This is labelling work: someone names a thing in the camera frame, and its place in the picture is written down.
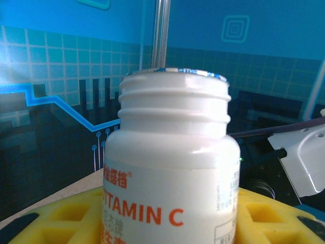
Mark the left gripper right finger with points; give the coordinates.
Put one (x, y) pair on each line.
(274, 223)

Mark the aluminium frame post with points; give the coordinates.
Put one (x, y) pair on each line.
(160, 33)

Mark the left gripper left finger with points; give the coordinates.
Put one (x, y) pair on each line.
(61, 223)

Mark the white vitamin C pill bottle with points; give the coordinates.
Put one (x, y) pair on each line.
(172, 152)

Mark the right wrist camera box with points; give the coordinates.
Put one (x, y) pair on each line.
(304, 157)

